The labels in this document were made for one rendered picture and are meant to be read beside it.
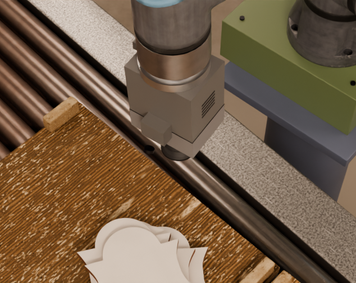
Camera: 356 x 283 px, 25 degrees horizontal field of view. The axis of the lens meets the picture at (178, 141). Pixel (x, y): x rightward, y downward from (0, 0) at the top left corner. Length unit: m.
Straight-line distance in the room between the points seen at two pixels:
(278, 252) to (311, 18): 0.36
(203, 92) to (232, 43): 0.55
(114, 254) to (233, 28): 0.46
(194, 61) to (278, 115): 0.57
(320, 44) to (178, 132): 0.46
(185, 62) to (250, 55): 0.59
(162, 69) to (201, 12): 0.08
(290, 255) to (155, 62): 0.46
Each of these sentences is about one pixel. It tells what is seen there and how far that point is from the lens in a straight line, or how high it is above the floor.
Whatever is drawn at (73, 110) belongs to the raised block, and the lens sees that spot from 1.25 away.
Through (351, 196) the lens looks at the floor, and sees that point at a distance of 2.32.
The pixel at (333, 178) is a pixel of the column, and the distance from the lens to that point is 1.57.
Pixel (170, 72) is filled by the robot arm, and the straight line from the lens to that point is 0.79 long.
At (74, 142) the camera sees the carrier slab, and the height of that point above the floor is 0.94.
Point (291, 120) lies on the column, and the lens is 1.34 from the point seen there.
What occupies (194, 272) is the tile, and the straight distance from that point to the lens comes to 1.09.
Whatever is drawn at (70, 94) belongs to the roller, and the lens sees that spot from 1.31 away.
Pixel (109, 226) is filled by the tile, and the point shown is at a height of 0.98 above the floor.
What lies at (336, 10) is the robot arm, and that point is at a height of 1.07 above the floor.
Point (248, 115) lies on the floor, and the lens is 2.43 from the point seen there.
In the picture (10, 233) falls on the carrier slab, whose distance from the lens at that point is 1.17.
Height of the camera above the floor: 1.94
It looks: 55 degrees down
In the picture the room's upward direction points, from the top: straight up
